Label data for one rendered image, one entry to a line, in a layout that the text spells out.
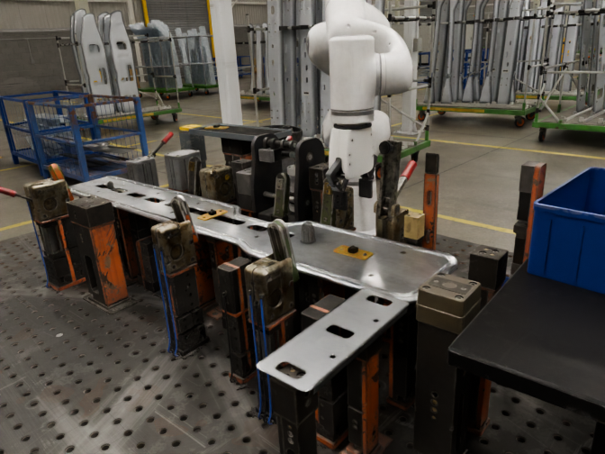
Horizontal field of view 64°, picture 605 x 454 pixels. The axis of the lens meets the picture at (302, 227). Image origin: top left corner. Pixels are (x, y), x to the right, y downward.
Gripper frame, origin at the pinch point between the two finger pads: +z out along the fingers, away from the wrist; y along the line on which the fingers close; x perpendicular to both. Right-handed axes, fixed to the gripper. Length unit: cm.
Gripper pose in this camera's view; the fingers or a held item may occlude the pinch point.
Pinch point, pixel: (353, 198)
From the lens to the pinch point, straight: 102.0
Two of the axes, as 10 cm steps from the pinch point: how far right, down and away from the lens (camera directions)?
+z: 0.5, 9.3, 3.5
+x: 7.7, 1.9, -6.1
